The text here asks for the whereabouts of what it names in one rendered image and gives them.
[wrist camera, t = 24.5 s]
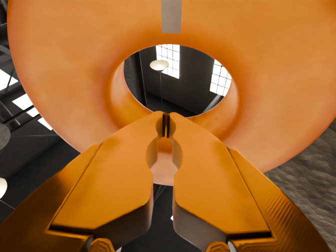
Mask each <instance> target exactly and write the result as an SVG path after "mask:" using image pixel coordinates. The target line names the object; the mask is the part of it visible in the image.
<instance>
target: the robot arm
mask: <svg viewBox="0 0 336 252"><path fill-rule="evenodd" d="M165 134H166V138H169V140H170V141H171V142H172V163H173V164H174V165H175V166H176V168H177V169H178V171H177V172H176V174H175V175H174V180H173V197H172V216H173V228H174V230H175V232H176V233H177V234H178V235H179V236H181V237H182V238H184V239H185V240H187V241H188V242H190V243H191V244H193V245H194V246H196V247H197V248H199V249H200V250H201V251H202V252H332V251H331V249H330V248H329V246H328V245H327V243H326V242H325V240H324V239H323V237H322V236H321V234H320V233H319V232H318V230H317V229H316V228H315V226H314V225H313V224H312V223H311V221H310V220H309V219H308V218H307V216H306V215H305V214H304V213H303V212H302V211H301V210H300V208H299V207H298V206H297V205H296V204H295V203H294V202H293V201H292V200H291V199H290V198H289V197H288V196H287V195H286V194H285V193H284V192H283V191H282V190H281V189H279V188H278V187H277V186H276V185H275V184H274V183H273V182H272V181H271V180H270V179H269V178H267V177H266V176H265V175H264V174H263V173H262V172H261V171H260V170H259V169H258V168H256V167H255V166H254V165H253V164H252V163H251V162H250V161H249V160H248V159H247V158H246V157H244V156H243V155H242V154H241V153H240V152H239V151H238V150H237V149H236V148H234V149H229V148H228V147H227V146H226V145H225V144H224V143H222V142H221V141H220V140H219V139H218V138H217V137H215V136H214V135H213V134H212V133H210V132H209V131H207V130H206V129H204V128H202V127H201V126H199V125H197V124H196V123H194V122H192V121H190V120H189V119H187V118H185V117H183V116H182V115H180V114H178V113H176V112H171V113H166V112H162V111H155V112H153V113H151V114H149V115H147V116H145V117H143V118H141V119H139V120H137V121H135V122H133V123H131V124H129V125H127V126H125V127H123V128H121V129H120V130H118V131H117V132H115V133H114V134H112V135H111V136H110V137H109V138H107V139H106V140H105V141H104V142H103V143H101V144H95V143H94V144H92V145H91V146H90V147H89V148H87V149H86V150H85V151H83V152H82V153H81V154H80V155H78V156H77V157H76V158H75V159H73V160H72V161H71V162H69V163H68V164H67V165H66V166H64V167H63V168H62V169H61V170H59V171H58V172H57V173H55V174H54V175H53V176H52V177H50V178H49V179H48V180H47V181H45V182H44V183H43V184H42V185H40V186H39V187H38V188H37V189H35V190H34V191H33V192H32V193H31V194H30V195H29V196H28V197H26V198H25V199H24V200H23V201H22V202H21V203H20V204H19V205H18V206H17V207H16V208H15V209H14V210H13V211H12V212H11V213H10V215H9V216H8V217H7V218H6V219H5V220H4V221H3V222H2V224H1V225H0V252H121V249H122V246H124V245H125V244H127V243H129V242H131V241H132V240H134V239H136V238H138V237H140V236H141V235H143V234H145V233H146V232H147V231H148V230H149V228H150V226H151V221H152V213H153V206H154V190H153V173H152V172H151V170H150V169H151V168H152V166H153V165H154V164H155V163H156V162H157V161H158V142H159V141H160V140H161V139H162V137H165Z"/></svg>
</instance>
